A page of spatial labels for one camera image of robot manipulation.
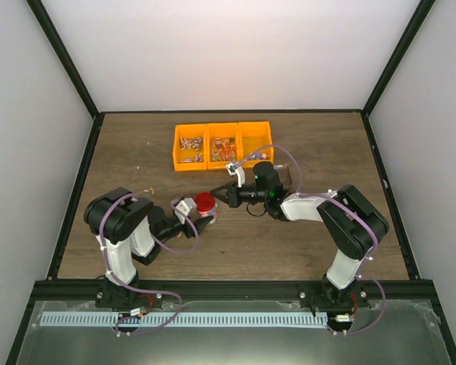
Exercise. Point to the clear plastic jar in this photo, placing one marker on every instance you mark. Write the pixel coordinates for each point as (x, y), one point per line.
(212, 212)

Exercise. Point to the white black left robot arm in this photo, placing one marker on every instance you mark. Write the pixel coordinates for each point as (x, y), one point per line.
(130, 228)

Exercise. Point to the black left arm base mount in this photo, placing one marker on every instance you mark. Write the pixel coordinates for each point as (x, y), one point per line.
(113, 296)

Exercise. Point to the red jar lid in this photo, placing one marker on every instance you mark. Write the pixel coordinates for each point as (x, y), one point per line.
(205, 201)

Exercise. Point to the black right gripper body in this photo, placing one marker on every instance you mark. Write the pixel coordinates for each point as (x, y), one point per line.
(235, 201)

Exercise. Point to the orange candy bin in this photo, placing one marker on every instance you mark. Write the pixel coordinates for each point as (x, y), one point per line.
(254, 135)
(190, 147)
(222, 144)

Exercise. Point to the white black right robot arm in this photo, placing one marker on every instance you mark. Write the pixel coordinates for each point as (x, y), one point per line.
(355, 225)

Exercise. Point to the rainbow lollipop on table left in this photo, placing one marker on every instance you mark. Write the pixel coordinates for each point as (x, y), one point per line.
(149, 191)

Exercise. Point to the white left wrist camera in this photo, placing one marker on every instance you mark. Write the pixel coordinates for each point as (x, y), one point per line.
(183, 208)

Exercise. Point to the brown slotted plastic scoop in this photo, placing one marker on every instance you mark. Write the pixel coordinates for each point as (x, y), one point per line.
(284, 174)

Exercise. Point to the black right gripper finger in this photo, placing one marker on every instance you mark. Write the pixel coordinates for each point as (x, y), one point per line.
(224, 198)
(223, 188)

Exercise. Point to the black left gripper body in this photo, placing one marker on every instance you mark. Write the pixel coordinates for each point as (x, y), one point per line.
(189, 228)

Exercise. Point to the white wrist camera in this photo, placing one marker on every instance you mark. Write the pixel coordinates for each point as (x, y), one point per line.
(234, 168)
(183, 208)

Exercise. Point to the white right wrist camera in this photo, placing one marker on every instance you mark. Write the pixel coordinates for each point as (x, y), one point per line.
(234, 168)

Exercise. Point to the light blue slotted cable duct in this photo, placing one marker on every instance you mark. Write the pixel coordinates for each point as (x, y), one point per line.
(303, 320)

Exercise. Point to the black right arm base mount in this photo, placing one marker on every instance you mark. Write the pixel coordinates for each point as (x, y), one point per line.
(323, 295)

